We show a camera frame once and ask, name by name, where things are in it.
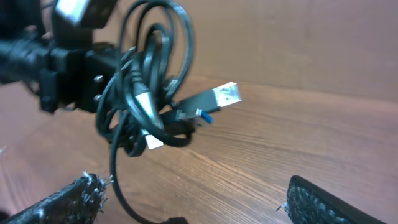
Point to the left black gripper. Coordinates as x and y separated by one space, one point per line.
78 69

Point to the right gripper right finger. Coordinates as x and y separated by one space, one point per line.
309 203

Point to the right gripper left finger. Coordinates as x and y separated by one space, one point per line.
79 202

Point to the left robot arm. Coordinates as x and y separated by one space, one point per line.
49 46

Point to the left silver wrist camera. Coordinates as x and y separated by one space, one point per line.
88 14

